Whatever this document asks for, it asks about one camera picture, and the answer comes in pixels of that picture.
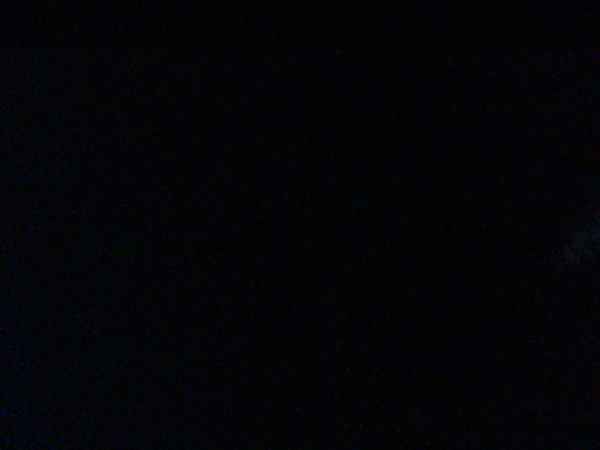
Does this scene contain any navy blue mesh garment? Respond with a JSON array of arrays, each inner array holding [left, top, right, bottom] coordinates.
[[1, 1, 599, 449]]

